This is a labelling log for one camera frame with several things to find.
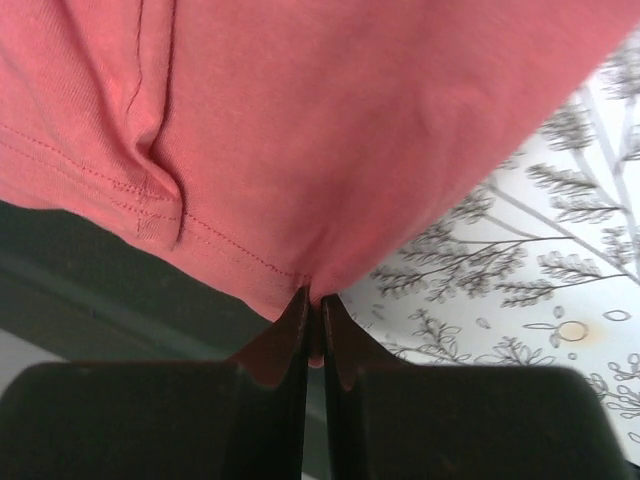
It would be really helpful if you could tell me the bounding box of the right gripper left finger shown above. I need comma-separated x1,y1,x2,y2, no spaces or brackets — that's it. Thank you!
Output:
1,288,310,479

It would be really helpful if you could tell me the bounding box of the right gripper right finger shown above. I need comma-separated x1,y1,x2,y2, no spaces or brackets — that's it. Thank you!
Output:
321,296,625,479

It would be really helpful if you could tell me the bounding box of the pink t-shirt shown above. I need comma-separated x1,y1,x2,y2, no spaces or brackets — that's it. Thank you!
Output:
0,0,640,366

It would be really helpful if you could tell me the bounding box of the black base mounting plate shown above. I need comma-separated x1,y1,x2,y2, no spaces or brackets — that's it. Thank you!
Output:
1,204,269,360

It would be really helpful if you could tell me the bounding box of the floral patterned table mat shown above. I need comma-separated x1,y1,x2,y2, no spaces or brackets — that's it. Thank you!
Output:
342,33,639,461

